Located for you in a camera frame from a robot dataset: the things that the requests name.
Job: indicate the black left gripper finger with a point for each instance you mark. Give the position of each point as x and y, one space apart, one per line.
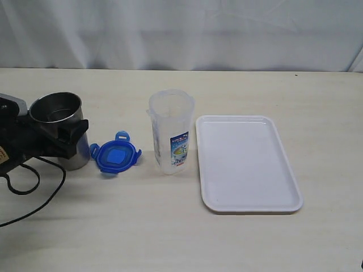
66 139

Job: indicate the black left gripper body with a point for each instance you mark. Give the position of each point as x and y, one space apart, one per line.
21 139

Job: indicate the stainless steel tumbler cup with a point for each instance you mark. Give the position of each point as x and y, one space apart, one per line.
60 115

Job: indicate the blue plastic lid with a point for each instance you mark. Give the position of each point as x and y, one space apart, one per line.
115 156

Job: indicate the clear tall plastic container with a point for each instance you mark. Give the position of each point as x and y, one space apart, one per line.
171 113

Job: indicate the white rectangular plastic tray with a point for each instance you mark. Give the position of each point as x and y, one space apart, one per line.
243 166

